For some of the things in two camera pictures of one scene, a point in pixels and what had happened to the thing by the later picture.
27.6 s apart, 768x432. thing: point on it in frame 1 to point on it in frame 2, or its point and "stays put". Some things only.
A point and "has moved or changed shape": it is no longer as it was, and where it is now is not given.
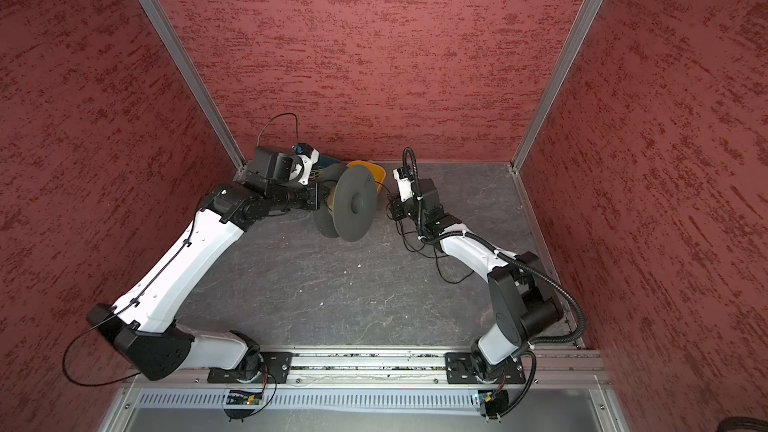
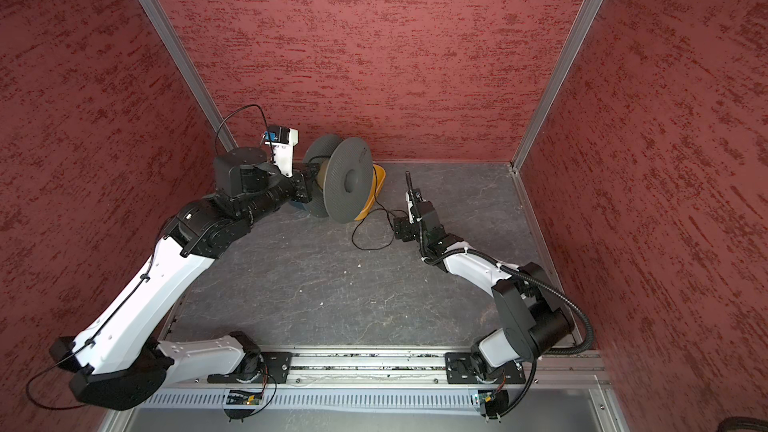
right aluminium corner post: x=568 y=57 stays put
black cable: x=416 y=248 to x=385 y=209
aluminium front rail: x=554 y=368 stays put
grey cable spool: x=347 y=201 has moved or changed shape
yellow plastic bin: x=378 y=172 stays put
